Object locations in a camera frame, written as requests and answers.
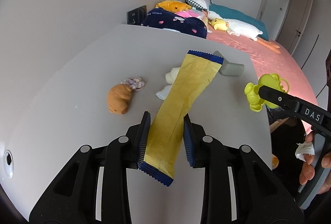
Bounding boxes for green plastic toy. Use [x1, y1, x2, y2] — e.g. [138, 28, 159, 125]
[244, 73, 290, 112]

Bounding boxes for yellow blue snack wrapper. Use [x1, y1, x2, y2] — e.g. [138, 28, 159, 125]
[138, 50, 224, 187]

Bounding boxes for orange paper cone cup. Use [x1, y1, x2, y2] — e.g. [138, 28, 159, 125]
[272, 154, 279, 169]

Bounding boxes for black trash bag bin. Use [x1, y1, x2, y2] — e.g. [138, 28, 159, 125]
[266, 107, 314, 197]

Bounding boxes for right hand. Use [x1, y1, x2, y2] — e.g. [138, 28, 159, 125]
[299, 132, 331, 195]

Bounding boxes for white crumpled tissue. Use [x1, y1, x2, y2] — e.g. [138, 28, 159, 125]
[295, 142, 315, 162]

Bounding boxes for pink bed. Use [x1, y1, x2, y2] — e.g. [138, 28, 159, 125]
[207, 30, 318, 117]

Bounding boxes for brown plush toy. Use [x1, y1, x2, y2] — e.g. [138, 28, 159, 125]
[107, 84, 132, 115]

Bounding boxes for grey corner holder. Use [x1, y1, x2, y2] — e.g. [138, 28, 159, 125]
[213, 51, 245, 77]

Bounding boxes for small purple white trinket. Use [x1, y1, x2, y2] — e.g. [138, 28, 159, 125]
[121, 78, 145, 91]

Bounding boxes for white goose plush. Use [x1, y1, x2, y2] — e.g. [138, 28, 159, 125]
[207, 11, 281, 54]

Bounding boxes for white door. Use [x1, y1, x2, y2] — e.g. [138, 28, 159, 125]
[259, 0, 290, 40]

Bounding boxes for yellow duck plush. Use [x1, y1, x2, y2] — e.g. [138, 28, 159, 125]
[210, 18, 228, 32]

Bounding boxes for teal pillow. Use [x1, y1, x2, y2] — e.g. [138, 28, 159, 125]
[209, 4, 269, 41]

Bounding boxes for pink folded clothes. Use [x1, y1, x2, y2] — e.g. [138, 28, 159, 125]
[176, 9, 208, 27]

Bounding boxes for orange yellow plush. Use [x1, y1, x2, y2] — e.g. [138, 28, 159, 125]
[155, 0, 191, 13]

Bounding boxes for navy patterned blanket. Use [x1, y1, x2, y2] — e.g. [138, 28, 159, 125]
[141, 8, 207, 39]

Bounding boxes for desk cable grommet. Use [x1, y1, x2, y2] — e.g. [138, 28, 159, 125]
[3, 150, 13, 179]

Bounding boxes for black wall socket panel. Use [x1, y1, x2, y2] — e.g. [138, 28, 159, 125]
[126, 5, 147, 25]

